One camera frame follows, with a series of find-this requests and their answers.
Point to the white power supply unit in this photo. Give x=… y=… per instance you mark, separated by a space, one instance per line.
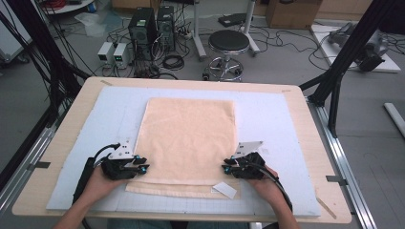
x=121 y=54
x=105 y=53

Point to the person's legs in jeans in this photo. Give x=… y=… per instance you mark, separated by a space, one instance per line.
x=143 y=224

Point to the peach terry towel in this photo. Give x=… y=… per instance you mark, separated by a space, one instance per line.
x=187 y=136

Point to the white desk leg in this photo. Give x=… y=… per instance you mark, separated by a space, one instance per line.
x=198 y=35
x=250 y=25

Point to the black flat device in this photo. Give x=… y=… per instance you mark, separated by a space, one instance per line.
x=231 y=19

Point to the person's right hand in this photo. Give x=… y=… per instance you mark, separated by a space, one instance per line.
x=266 y=191

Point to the white pipe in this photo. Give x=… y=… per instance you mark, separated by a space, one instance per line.
x=394 y=116

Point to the aluminium rail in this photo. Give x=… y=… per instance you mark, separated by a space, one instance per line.
x=28 y=165
x=344 y=159

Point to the white round table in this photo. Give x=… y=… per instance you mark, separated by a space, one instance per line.
x=71 y=7

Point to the person's left hand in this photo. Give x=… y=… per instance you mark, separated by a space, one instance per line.
x=95 y=187

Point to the slim black computer tower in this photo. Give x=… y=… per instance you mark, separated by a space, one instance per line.
x=166 y=28

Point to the clear plastic bag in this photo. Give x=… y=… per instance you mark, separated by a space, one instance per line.
x=95 y=24

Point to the white gridded foam mat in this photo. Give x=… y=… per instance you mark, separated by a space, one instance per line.
x=270 y=117

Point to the black metal frame stand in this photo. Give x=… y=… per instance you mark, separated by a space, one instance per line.
x=347 y=54
x=35 y=35

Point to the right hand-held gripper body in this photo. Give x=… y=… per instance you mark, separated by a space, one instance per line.
x=248 y=167

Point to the black round stool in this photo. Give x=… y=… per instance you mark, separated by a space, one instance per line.
x=228 y=40

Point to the grey tape piece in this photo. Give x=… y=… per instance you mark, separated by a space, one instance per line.
x=336 y=179
x=40 y=165

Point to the white base board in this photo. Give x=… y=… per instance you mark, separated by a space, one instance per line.
x=387 y=65

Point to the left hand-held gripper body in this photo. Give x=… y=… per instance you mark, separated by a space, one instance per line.
x=119 y=167

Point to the large black computer tower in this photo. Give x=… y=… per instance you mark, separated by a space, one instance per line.
x=141 y=31

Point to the cardboard box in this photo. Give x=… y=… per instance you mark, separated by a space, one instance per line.
x=293 y=14

